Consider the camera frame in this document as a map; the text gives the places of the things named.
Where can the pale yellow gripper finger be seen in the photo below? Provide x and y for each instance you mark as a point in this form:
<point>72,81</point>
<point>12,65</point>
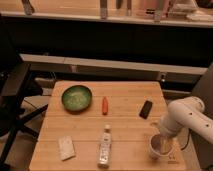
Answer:
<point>166,144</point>

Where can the white ceramic cup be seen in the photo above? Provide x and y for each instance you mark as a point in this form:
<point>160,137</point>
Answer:
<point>155,146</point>

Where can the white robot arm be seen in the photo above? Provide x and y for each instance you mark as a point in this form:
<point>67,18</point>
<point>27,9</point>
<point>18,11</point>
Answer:
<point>185,112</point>

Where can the green ceramic bowl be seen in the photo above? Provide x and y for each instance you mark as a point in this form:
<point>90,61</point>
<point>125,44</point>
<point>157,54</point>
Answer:
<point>76,98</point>

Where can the black rectangular remote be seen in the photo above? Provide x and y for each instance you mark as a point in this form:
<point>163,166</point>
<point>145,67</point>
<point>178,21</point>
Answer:
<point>145,110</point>

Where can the clear plastic bottle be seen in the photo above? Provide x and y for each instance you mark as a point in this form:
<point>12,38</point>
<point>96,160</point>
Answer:
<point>105,147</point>

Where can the orange carrot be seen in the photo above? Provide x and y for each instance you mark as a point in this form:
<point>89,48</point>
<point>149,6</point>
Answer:
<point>104,106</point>

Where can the white folded cloth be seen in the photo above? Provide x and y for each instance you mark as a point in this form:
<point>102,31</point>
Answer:
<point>66,148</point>

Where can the black office chair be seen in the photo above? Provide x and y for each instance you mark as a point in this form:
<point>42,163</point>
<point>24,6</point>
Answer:
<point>16,82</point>

